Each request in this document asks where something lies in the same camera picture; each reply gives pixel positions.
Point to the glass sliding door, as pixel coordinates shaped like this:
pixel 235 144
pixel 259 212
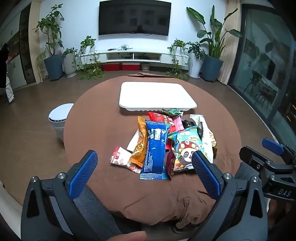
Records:
pixel 261 69

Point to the beige curtain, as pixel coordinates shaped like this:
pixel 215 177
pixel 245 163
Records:
pixel 227 46

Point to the broad-leaf plant in blue pot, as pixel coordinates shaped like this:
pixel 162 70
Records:
pixel 211 68

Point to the red and white strawberry packet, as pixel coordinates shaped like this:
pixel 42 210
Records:
pixel 120 156

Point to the small white pot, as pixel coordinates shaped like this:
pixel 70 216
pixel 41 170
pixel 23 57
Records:
pixel 145 66

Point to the wall-mounted black television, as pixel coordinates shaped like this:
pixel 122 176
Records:
pixel 134 18

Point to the white plastic tray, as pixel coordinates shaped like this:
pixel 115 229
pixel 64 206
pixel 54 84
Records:
pixel 157 95

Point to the white wall cabinet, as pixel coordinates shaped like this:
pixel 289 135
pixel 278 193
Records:
pixel 16 69

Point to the trailing vine plant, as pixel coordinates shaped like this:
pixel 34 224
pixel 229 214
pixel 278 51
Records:
pixel 177 46

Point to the orange snack packet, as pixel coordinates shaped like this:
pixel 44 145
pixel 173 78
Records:
pixel 140 148

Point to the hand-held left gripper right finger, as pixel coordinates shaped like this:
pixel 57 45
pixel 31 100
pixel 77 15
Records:
pixel 205 173

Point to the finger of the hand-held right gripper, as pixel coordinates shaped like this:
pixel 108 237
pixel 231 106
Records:
pixel 274 146
pixel 254 160

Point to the leafy tree in blue pot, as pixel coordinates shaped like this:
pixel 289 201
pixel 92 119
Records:
pixel 53 67

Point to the pink snack packet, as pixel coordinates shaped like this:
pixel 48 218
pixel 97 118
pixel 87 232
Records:
pixel 177 124

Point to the white and black snack packet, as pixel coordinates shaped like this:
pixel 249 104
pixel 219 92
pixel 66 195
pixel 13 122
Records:
pixel 200 120

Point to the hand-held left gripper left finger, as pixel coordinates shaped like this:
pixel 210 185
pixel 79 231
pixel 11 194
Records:
pixel 82 176

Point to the person's left hand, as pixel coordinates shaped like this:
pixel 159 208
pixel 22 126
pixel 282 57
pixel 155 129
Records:
pixel 129 236

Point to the trailing pothos plant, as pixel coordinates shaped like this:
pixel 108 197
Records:
pixel 89 69

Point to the red storage box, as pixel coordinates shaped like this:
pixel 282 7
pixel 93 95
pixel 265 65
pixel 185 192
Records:
pixel 110 67
pixel 130 66

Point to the light blue panda snack packet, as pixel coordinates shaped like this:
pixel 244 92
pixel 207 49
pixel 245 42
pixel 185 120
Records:
pixel 185 143

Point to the maroon cookie packet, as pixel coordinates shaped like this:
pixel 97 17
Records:
pixel 171 162

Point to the blue cookie packet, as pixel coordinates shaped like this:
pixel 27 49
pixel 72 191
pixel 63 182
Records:
pixel 153 153

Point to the bushy plant in white pot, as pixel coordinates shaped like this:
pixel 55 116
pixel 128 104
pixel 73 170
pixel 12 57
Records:
pixel 195 67

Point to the small plant in white pot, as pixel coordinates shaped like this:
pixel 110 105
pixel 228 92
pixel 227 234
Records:
pixel 69 64

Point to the beige gold snack packet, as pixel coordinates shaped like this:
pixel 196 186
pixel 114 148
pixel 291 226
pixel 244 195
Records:
pixel 212 141

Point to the green snack packet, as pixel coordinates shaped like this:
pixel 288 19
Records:
pixel 173 112

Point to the white floating television cabinet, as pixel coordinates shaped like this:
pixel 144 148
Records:
pixel 115 56

